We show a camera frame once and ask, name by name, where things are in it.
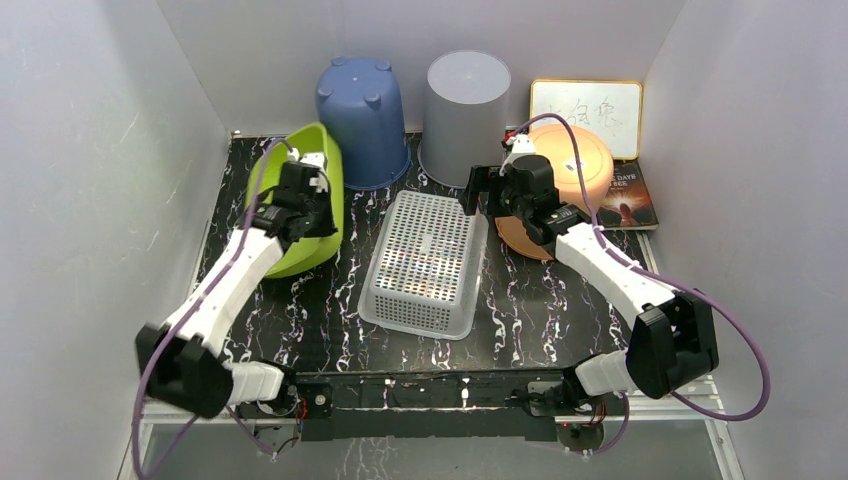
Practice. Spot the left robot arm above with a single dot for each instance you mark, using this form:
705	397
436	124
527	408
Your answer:
182	361

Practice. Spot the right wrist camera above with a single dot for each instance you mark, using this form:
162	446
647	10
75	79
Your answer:
516	145

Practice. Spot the blue plastic bucket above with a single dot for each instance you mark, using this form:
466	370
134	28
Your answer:
359	102

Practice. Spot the dark book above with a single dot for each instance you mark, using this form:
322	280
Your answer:
628	204

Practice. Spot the green plastic basket tray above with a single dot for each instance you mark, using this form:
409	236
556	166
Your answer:
305	253

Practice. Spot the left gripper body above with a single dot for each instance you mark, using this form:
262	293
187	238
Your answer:
319	213

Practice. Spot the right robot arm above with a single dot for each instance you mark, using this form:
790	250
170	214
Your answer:
673	339

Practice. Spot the white perforated plastic basket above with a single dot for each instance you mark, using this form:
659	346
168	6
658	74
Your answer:
424	276

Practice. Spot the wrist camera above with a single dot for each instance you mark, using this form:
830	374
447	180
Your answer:
311	168
516	145

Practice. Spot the small whiteboard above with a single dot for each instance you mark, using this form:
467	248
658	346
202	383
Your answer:
612	110

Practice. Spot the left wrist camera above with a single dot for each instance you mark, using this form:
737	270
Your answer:
311	168

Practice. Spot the orange plastic bucket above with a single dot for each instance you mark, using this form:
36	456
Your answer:
553	142

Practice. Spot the grey plastic bucket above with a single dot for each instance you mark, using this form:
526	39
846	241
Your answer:
465	115

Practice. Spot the aluminium frame rail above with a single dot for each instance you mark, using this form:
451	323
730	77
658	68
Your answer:
532	319

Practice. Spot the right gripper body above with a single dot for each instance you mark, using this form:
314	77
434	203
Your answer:
510	200

